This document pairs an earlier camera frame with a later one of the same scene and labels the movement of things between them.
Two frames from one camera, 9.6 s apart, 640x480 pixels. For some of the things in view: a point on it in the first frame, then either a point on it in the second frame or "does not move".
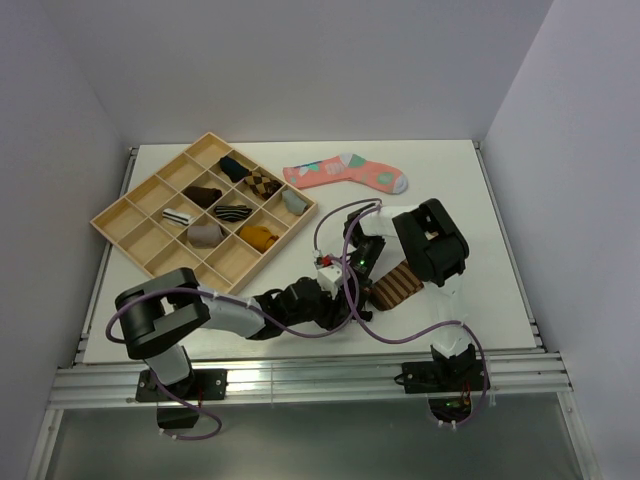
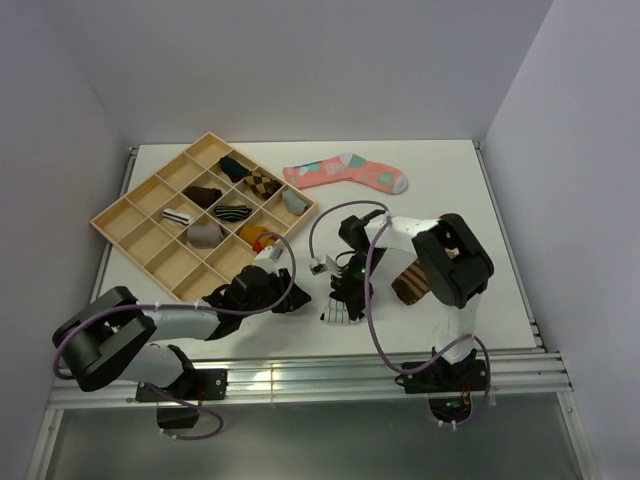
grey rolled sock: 293,203 does not move
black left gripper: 336,313 → 296,300
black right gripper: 356,290 does not move
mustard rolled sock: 259,237 does not move
